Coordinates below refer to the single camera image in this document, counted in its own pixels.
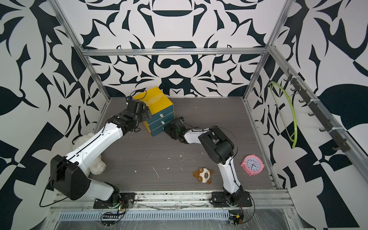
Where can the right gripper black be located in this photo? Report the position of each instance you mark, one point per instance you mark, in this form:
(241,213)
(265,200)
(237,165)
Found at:
(167,128)

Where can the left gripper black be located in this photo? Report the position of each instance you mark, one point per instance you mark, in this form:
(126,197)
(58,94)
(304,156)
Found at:
(145,116)

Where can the yellow teal drawer cabinet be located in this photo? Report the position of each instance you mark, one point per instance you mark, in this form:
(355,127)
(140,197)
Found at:
(161,108)

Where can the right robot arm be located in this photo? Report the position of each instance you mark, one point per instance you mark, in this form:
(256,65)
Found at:
(218,147)

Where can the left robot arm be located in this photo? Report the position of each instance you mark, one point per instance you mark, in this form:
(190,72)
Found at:
(67,173)

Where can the brown white plush toy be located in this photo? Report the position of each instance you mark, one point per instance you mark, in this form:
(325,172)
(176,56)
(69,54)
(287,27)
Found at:
(203,175)

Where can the white teddy bear pink shirt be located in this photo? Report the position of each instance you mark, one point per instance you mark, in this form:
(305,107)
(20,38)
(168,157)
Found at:
(97,167)

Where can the pink alarm clock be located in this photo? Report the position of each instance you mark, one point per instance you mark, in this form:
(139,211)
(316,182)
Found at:
(252,165)

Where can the green hanging hoop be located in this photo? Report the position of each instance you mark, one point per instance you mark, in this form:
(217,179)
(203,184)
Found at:
(286,111)

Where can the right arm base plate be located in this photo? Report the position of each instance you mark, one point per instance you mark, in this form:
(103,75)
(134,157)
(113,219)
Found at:
(226,200)

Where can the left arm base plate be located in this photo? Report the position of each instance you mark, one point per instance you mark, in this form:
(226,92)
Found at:
(121,200)

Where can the black wall hook rack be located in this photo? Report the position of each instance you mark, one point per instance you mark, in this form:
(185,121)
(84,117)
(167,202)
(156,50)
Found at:
(318,109)

